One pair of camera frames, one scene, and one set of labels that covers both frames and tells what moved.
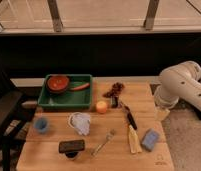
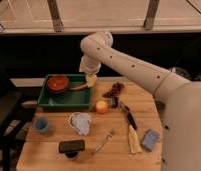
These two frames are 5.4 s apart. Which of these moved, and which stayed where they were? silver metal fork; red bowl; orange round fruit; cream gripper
Moved: cream gripper
Stayed: red bowl; silver metal fork; orange round fruit
